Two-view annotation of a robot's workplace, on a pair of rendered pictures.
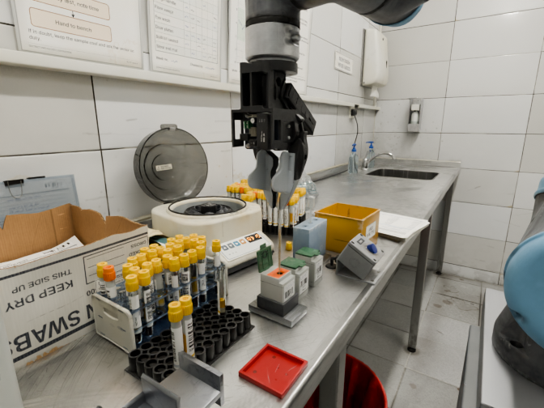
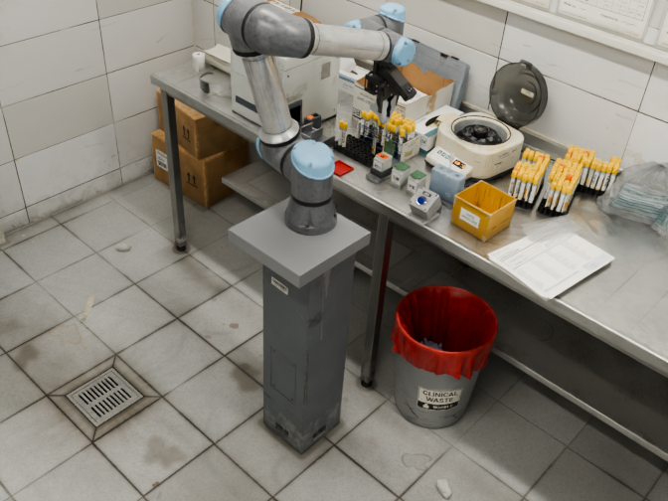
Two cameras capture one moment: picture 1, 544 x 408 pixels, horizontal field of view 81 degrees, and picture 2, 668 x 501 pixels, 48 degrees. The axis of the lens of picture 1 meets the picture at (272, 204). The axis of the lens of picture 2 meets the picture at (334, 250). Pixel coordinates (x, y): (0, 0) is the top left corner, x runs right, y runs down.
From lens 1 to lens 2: 2.38 m
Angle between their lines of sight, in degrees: 87
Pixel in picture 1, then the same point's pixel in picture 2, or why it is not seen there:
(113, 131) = (511, 49)
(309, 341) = (355, 180)
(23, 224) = (432, 79)
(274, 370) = (339, 168)
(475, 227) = not seen: outside the picture
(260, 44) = not seen: hidden behind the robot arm
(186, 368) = (331, 140)
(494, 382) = not seen: hidden behind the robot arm
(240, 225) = (456, 149)
